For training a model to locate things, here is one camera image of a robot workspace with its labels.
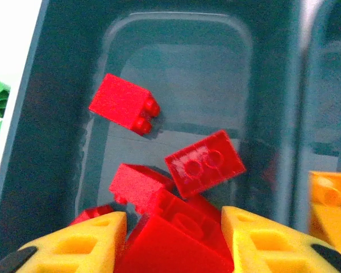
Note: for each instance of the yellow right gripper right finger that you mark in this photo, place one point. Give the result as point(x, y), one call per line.
point(267, 247)

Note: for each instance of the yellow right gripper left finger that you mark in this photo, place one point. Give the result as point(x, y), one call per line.
point(74, 247)

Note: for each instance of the red lego brick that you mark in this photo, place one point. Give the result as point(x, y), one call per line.
point(170, 247)
point(204, 167)
point(119, 99)
point(93, 212)
point(136, 182)

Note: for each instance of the yellow lego brick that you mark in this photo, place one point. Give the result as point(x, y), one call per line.
point(332, 204)

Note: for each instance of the dark teal plastic container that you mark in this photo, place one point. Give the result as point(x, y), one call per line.
point(335, 85)
point(187, 71)

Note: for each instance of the white plastic container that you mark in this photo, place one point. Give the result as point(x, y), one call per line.
point(14, 34)

